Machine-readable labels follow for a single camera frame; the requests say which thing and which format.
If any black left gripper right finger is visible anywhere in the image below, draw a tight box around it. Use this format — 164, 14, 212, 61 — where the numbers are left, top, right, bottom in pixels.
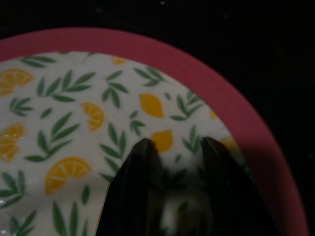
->
200, 136, 279, 236

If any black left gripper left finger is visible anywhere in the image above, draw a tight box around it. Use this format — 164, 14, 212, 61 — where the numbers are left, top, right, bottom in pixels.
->
96, 137, 163, 236

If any pink plate with lemon print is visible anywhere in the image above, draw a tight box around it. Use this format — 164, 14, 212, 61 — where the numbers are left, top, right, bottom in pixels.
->
0, 27, 311, 236

